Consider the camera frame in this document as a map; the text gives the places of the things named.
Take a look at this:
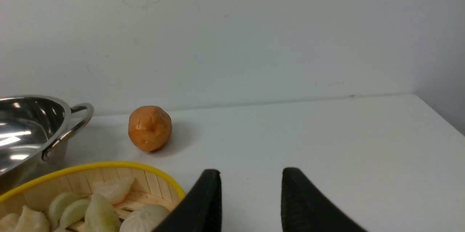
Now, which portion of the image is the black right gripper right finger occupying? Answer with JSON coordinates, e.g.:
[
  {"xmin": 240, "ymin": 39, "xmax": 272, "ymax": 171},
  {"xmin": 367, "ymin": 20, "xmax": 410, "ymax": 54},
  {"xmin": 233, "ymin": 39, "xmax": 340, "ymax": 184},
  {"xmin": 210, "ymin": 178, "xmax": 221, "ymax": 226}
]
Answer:
[{"xmin": 281, "ymin": 167, "xmax": 366, "ymax": 232}]

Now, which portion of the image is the stainless steel pot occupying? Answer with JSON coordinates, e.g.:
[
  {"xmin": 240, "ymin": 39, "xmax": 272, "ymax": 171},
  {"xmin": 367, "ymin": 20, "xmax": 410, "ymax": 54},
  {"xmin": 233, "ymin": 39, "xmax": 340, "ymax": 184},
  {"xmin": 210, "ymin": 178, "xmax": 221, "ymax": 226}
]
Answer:
[{"xmin": 0, "ymin": 96, "xmax": 94, "ymax": 194}]

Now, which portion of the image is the brown potato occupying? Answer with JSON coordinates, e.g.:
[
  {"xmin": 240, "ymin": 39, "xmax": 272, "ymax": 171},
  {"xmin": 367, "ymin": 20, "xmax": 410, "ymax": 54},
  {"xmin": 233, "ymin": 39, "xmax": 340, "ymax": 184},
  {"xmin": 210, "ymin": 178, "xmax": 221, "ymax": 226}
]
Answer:
[{"xmin": 128, "ymin": 106, "xmax": 173, "ymax": 152}]

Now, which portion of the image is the white round bun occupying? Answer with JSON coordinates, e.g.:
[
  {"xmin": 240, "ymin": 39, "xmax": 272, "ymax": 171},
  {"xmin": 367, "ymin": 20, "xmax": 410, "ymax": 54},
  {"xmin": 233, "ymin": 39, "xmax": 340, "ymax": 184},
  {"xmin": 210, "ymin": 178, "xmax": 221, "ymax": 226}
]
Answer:
[{"xmin": 119, "ymin": 204, "xmax": 171, "ymax": 232}]

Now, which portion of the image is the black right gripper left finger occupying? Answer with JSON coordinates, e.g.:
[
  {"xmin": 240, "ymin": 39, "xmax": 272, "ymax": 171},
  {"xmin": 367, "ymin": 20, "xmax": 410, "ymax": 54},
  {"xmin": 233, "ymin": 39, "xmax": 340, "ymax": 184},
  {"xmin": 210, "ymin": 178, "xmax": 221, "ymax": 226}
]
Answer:
[{"xmin": 153, "ymin": 169, "xmax": 222, "ymax": 232}]

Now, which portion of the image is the white translucent dumpling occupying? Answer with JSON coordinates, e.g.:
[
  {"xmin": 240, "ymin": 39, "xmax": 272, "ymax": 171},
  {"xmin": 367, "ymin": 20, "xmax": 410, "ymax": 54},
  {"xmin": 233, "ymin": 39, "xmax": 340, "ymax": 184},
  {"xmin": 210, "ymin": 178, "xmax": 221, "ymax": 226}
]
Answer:
[{"xmin": 93, "ymin": 177, "xmax": 135, "ymax": 205}]

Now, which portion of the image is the yellow rimmed bamboo steamer basket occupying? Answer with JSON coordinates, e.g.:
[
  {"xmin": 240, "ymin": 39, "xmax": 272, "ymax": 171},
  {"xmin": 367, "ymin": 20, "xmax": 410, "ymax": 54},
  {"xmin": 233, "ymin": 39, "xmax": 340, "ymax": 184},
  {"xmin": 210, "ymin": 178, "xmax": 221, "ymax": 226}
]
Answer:
[{"xmin": 0, "ymin": 162, "xmax": 185, "ymax": 232}]

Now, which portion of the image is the pale green dumpling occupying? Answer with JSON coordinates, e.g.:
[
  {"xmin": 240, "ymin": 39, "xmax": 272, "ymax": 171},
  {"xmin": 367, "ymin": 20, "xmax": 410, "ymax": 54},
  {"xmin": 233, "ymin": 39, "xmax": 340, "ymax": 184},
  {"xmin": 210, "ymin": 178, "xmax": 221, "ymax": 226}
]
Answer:
[
  {"xmin": 48, "ymin": 192, "xmax": 87, "ymax": 230},
  {"xmin": 84, "ymin": 194, "xmax": 121, "ymax": 232},
  {"xmin": 59, "ymin": 199, "xmax": 91, "ymax": 229}
]

